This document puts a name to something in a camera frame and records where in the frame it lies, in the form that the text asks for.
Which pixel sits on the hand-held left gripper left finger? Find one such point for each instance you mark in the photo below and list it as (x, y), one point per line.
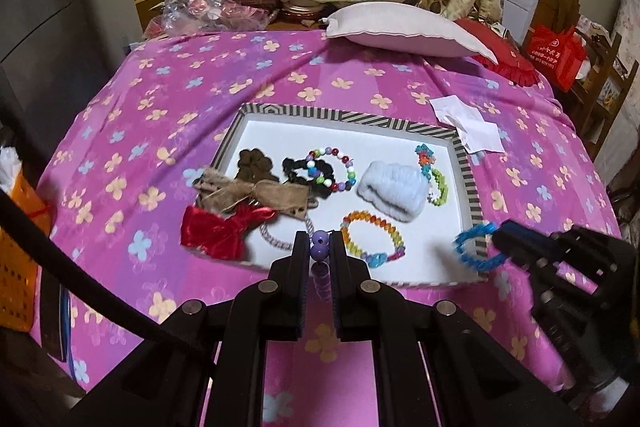
(301, 282)

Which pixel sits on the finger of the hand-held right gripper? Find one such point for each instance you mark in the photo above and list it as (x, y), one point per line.
(530, 234)
(517, 253)

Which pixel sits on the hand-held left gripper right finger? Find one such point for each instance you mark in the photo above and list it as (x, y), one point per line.
(338, 282)

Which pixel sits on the leopard print bow clip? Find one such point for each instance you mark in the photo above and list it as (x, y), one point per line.
(280, 197)

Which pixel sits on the light blue fluffy scrunchie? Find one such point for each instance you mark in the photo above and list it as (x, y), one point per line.
(395, 187)

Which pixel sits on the black scrunchie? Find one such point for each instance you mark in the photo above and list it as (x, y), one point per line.
(295, 167)

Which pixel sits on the brown scrunchie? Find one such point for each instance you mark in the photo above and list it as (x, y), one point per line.
(255, 162)

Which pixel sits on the striped cardboard box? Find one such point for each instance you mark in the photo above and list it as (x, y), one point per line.
(280, 132)

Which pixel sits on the white paper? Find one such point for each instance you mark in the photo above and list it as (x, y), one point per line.
(475, 127)

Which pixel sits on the wooden chair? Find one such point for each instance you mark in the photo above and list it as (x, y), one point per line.
(600, 72)

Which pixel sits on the red frilled cushion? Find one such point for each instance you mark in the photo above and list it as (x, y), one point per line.
(510, 57)

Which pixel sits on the red shopping bag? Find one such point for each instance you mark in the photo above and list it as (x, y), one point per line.
(555, 52)

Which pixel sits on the pink floral bedsheet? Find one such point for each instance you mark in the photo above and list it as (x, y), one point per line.
(150, 107)

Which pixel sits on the white pink pillow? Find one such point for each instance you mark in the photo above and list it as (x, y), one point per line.
(400, 29)

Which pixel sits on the brown round container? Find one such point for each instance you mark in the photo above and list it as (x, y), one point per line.
(300, 12)

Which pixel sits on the orange plastic basket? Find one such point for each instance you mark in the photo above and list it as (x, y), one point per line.
(15, 267)

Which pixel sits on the clear plastic bag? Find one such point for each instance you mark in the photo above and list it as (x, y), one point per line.
(200, 7)

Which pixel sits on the grey cabinet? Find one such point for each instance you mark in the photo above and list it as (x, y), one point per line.
(50, 7)

